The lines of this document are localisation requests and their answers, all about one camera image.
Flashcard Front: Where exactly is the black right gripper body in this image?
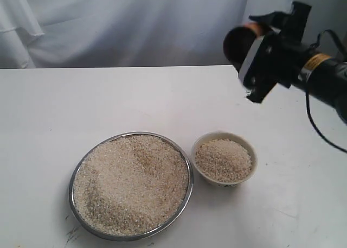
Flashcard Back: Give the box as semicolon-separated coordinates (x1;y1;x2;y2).
268;1;313;88

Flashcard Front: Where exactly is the brown wooden cup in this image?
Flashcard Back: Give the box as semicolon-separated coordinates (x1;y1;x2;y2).
223;22;272;71

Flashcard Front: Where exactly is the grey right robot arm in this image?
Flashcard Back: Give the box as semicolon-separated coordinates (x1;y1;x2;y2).
243;1;346;121

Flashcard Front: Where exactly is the white ceramic rice bowl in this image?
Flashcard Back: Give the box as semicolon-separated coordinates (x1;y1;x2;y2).
191;131;258;187

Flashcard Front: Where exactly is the large steel rice plate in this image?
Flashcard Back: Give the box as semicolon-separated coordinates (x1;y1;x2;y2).
68;132;194;242

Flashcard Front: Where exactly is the white backdrop cloth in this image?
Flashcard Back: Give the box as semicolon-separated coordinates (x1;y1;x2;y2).
1;0;346;68

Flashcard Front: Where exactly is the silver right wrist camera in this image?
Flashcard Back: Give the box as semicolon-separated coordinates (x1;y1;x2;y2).
238;32;277;104

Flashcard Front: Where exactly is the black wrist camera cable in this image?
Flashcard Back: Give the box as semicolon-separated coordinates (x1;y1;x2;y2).
305;29;347;154

